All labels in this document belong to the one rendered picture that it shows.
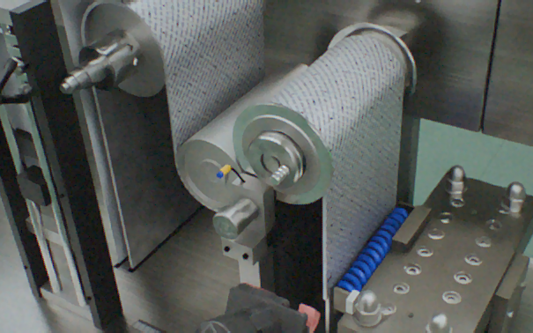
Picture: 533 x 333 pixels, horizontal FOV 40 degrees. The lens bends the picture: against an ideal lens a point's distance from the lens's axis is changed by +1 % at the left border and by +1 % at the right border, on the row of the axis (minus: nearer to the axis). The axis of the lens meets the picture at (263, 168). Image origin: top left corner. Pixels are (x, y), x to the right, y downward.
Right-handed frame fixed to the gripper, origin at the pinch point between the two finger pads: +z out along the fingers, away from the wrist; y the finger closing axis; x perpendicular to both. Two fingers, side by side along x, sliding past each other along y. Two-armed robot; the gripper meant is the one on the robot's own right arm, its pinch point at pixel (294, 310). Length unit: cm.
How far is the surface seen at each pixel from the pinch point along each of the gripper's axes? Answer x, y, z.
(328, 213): 13.1, 0.5, 2.3
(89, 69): 24.8, -29.6, -13.1
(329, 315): -3.4, 0.2, 12.6
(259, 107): 24.9, -8.3, -5.7
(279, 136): 21.9, -5.0, -5.1
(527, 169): 10, -11, 227
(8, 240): -12, -64, 11
